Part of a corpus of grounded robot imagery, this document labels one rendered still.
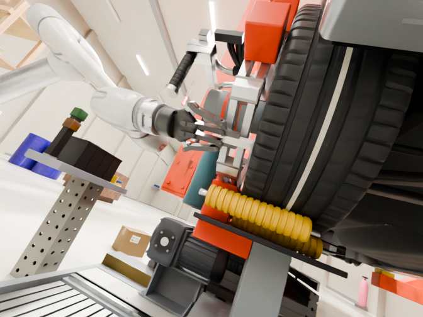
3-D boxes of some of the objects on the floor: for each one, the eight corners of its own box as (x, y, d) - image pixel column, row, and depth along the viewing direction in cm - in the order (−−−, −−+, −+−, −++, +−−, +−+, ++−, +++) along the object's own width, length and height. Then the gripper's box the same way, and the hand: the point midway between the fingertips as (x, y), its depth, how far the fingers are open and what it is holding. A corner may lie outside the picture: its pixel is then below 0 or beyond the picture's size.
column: (26, 285, 72) (90, 181, 85) (9, 273, 74) (72, 174, 87) (51, 280, 81) (104, 187, 94) (34, 270, 83) (89, 180, 96)
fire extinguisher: (372, 314, 440) (375, 280, 462) (358, 307, 446) (362, 275, 468) (364, 309, 467) (367, 278, 489) (350, 304, 474) (354, 272, 496)
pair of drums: (31, 168, 581) (50, 142, 609) (62, 182, 552) (80, 154, 580) (0, 158, 506) (24, 129, 535) (35, 173, 478) (58, 142, 506)
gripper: (153, 147, 49) (243, 177, 43) (155, 94, 44) (259, 121, 38) (169, 139, 56) (249, 164, 50) (172, 92, 50) (264, 114, 44)
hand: (238, 141), depth 45 cm, fingers closed, pressing on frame
